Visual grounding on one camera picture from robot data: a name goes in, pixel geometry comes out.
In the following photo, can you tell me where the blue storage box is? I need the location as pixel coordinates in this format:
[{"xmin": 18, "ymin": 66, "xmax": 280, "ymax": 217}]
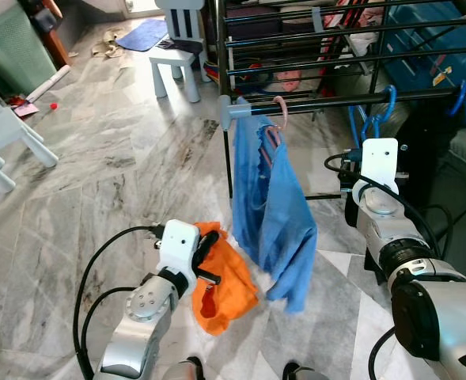
[{"xmin": 383, "ymin": 0, "xmax": 466, "ymax": 92}]

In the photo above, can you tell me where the blue floor mat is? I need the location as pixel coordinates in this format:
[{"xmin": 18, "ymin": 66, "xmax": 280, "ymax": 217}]
[{"xmin": 116, "ymin": 17, "xmax": 170, "ymax": 52}]

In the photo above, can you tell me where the green panel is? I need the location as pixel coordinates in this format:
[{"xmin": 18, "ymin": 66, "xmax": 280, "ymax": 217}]
[{"xmin": 0, "ymin": 4, "xmax": 58, "ymax": 96}]

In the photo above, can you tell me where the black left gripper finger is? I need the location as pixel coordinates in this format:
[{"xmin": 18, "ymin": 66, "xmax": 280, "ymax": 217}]
[{"xmin": 193, "ymin": 231, "xmax": 221, "ymax": 266}]

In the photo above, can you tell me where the white paper roll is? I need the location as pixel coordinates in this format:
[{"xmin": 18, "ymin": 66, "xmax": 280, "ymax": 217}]
[{"xmin": 27, "ymin": 65, "xmax": 74, "ymax": 102}]

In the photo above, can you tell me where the pink red paper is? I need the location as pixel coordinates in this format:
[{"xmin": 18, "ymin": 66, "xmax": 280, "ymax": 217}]
[{"xmin": 7, "ymin": 95, "xmax": 40, "ymax": 118}]

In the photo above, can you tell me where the pink clothes hanger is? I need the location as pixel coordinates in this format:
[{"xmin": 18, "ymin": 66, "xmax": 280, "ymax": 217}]
[{"xmin": 260, "ymin": 95, "xmax": 290, "ymax": 151}]

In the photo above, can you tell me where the red black upright appliance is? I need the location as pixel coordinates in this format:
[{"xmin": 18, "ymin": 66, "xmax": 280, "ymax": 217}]
[{"xmin": 19, "ymin": 0, "xmax": 71, "ymax": 68}]

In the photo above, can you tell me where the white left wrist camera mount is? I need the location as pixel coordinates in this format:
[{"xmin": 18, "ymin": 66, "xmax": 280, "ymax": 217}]
[{"xmin": 157, "ymin": 220, "xmax": 200, "ymax": 278}]

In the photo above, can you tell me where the crumpled brown paper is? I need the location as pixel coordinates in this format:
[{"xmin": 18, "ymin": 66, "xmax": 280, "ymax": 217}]
[{"xmin": 90, "ymin": 28, "xmax": 127, "ymax": 58}]

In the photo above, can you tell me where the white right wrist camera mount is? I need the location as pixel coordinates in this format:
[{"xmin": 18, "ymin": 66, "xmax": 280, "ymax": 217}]
[{"xmin": 358, "ymin": 139, "xmax": 400, "ymax": 195}]

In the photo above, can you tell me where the orange shirt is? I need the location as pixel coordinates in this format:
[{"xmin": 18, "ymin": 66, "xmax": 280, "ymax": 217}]
[{"xmin": 191, "ymin": 222, "xmax": 260, "ymax": 336}]

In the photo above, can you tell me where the short black left arm cable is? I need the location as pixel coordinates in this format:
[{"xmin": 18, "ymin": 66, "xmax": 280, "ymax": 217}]
[{"xmin": 81, "ymin": 285, "xmax": 138, "ymax": 377}]

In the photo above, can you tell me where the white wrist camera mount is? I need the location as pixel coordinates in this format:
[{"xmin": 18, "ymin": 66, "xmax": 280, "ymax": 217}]
[
  {"xmin": 358, "ymin": 139, "xmax": 400, "ymax": 195},
  {"xmin": 157, "ymin": 220, "xmax": 200, "ymax": 278}
]

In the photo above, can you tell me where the black hanging garment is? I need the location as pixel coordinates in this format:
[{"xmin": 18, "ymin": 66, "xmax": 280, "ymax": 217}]
[{"xmin": 411, "ymin": 95, "xmax": 464, "ymax": 207}]

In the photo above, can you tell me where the black metal drying rack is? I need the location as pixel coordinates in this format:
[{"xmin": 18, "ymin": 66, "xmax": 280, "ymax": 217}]
[{"xmin": 214, "ymin": 0, "xmax": 466, "ymax": 207}]

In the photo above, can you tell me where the robot right leg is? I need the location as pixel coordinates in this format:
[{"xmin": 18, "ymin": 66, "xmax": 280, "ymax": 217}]
[{"xmin": 284, "ymin": 363, "xmax": 322, "ymax": 380}]

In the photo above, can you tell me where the blue shirt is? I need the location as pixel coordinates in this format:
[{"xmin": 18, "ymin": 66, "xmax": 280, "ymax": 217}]
[{"xmin": 231, "ymin": 115, "xmax": 319, "ymax": 314}]

